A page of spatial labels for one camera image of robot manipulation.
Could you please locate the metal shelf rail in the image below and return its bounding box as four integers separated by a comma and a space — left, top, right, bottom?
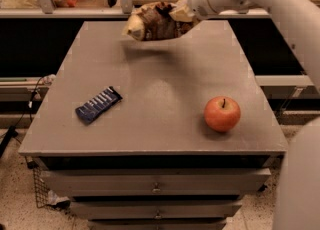
0, 8, 270, 20

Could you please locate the top grey drawer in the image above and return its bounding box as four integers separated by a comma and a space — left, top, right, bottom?
41, 168, 270, 197

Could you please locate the red apple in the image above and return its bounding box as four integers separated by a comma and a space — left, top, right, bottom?
204, 96, 241, 132

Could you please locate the grey drawer cabinet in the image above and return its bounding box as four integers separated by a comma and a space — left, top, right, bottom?
18, 20, 289, 230

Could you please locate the brown chip bag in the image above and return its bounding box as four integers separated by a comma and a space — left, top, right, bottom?
123, 2, 199, 41

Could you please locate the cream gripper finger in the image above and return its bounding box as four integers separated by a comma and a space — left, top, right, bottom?
169, 0, 194, 22

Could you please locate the grey drawer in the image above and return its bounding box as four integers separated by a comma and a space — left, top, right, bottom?
41, 168, 270, 197
88, 220, 226, 230
71, 200, 242, 220

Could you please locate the middle grey drawer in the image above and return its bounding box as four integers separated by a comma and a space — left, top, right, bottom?
71, 200, 242, 220

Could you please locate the black cable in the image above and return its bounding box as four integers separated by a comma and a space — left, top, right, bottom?
0, 76, 46, 158

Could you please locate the bottom grey drawer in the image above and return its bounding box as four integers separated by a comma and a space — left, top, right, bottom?
88, 220, 226, 230

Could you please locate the wire mesh basket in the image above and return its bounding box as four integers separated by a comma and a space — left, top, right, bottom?
33, 167, 70, 210

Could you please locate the blue snack bar wrapper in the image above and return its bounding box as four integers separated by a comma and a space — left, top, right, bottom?
75, 86, 122, 124

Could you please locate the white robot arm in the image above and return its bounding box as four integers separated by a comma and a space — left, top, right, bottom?
171, 0, 320, 230

